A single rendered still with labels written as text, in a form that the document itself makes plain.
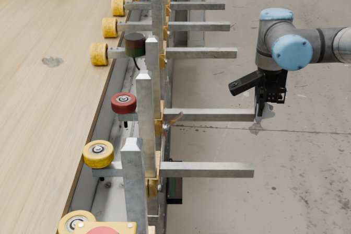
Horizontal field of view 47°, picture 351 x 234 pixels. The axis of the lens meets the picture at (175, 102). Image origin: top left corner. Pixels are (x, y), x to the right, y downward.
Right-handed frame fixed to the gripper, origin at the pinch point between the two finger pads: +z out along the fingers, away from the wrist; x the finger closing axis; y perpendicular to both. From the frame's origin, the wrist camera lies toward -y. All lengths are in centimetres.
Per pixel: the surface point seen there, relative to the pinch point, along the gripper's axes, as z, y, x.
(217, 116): -2.5, -12.7, -1.5
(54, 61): -9, -71, 24
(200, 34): 67, -9, 225
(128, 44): -29.7, -38.7, -6.6
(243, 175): -0.5, -7.3, -26.5
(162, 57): -13.9, -30.9, 17.5
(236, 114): -3.3, -6.8, -1.5
